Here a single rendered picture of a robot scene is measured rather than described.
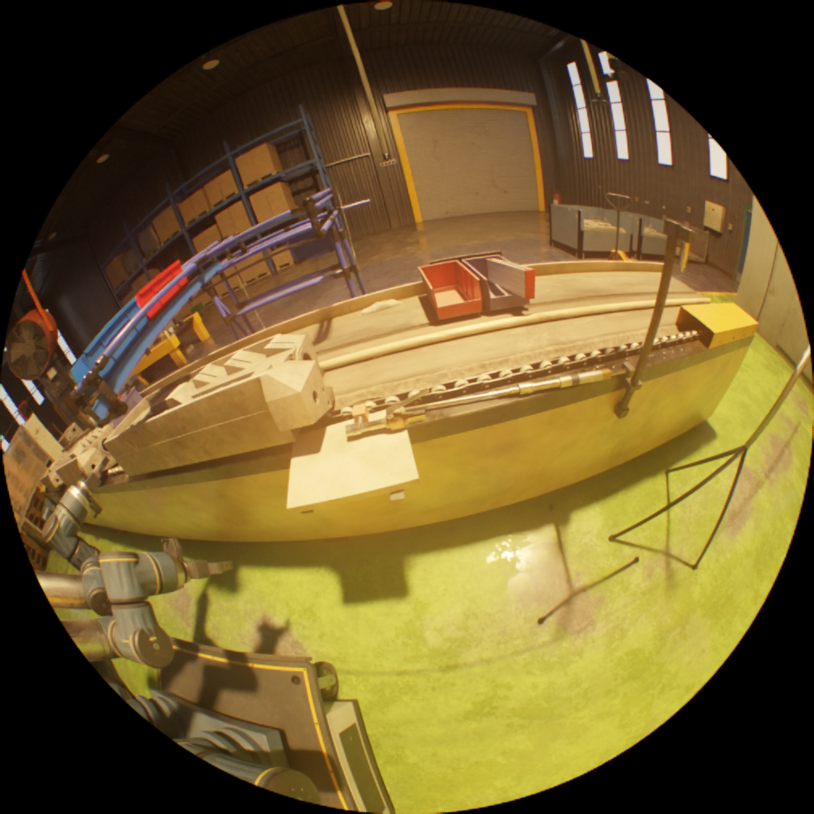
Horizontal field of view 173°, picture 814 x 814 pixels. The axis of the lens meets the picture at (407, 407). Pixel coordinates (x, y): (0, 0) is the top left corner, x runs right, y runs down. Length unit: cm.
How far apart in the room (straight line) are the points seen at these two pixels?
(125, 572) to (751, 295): 598
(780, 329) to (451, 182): 1029
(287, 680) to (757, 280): 602
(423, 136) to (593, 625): 1165
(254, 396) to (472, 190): 1106
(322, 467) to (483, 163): 1144
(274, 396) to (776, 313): 557
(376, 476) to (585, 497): 115
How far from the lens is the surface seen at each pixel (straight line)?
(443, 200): 1106
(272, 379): 61
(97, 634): 84
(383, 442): 61
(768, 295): 538
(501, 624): 127
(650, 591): 153
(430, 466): 81
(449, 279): 135
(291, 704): 116
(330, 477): 61
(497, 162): 1184
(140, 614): 71
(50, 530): 107
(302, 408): 59
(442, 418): 66
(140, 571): 72
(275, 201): 987
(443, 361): 86
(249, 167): 1032
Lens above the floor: 126
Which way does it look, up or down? 44 degrees down
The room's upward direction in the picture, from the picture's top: 17 degrees counter-clockwise
